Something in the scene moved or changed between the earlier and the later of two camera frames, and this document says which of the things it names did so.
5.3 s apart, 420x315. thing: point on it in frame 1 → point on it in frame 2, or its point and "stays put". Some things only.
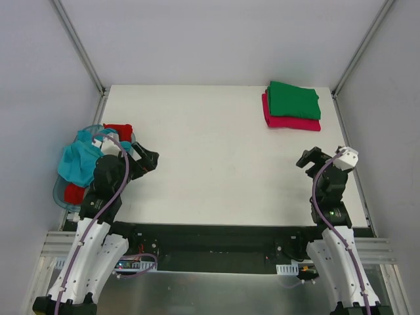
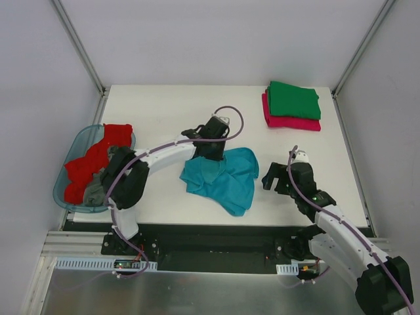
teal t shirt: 77,160 → 230,180
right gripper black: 316,159 → 280,178
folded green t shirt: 288,100 stays put
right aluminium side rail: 356,172 stays put
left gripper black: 140,159 → 209,153
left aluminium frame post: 79,43 stays put
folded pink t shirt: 276,121 stays put
